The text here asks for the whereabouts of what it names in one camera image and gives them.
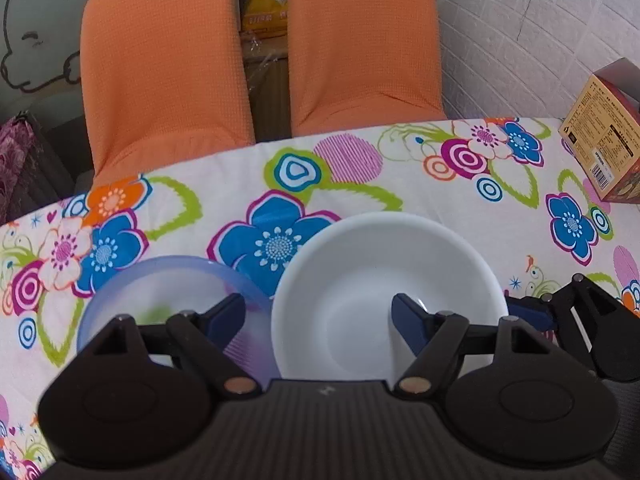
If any orange chair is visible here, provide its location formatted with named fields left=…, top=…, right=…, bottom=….
left=288, top=0, right=446, bottom=136
left=80, top=0, right=255, bottom=185

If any left orange chair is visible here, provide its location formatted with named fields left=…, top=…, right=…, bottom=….
left=80, top=0, right=255, bottom=185

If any floral tablecloth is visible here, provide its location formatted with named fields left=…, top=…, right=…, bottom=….
left=1, top=117, right=639, bottom=479

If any right orange chair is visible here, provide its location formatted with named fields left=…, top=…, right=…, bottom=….
left=288, top=0, right=446, bottom=136

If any white ceramic bowl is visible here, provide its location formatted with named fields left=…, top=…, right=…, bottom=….
left=271, top=212, right=508, bottom=384

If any glass panel with rabbit drawing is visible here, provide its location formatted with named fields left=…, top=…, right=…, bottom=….
left=1, top=0, right=88, bottom=126

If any blue translucent plastic bowl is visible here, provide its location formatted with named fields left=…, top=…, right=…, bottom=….
left=77, top=256, right=280, bottom=387

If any red cracker box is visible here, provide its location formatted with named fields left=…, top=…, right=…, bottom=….
left=559, top=58, right=640, bottom=205

